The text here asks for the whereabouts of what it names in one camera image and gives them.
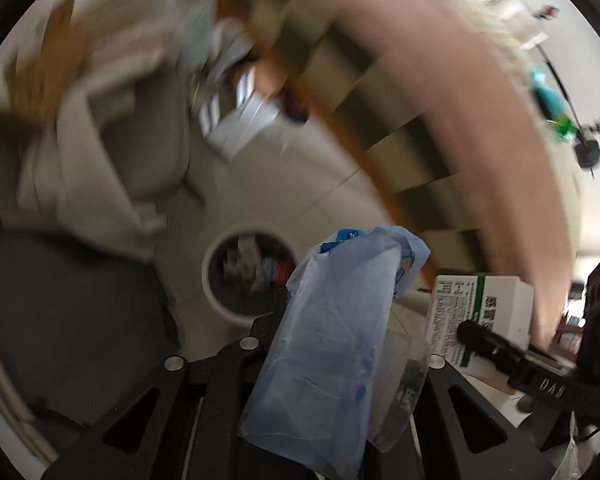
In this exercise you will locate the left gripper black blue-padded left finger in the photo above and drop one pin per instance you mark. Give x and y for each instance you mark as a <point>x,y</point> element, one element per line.
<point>180,422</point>

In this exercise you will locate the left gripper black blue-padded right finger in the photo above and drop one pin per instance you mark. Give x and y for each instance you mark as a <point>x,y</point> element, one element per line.
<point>429,422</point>

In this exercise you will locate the green white medicine box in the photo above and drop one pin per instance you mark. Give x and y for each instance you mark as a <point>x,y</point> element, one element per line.
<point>501,304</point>

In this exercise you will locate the blue cartoon tissue pack wrapper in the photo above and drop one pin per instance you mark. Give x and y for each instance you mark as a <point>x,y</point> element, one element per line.
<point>336,379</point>

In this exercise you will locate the white round trash bin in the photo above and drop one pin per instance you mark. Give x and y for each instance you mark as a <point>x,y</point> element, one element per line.
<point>244,273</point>

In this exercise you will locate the grey folding bed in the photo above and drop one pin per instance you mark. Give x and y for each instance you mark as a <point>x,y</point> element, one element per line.
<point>79,328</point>

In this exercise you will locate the white cloth sheet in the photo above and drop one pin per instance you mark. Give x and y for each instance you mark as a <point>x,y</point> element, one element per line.
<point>66,176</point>

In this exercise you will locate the white envelope paper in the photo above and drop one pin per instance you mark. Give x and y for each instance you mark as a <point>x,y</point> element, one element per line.
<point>229,134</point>

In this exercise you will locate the grey upholstered chair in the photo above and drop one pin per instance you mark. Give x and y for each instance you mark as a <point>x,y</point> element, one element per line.
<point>150,149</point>

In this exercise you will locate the teal green plastic bag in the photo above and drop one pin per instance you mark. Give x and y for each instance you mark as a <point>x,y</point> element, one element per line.
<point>552,106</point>

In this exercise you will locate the pink cat pattern table mat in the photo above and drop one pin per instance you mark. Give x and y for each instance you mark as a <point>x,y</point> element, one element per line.
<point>430,98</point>

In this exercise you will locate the brown cardboard box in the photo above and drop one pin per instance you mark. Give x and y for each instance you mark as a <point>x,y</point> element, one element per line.
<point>36,89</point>

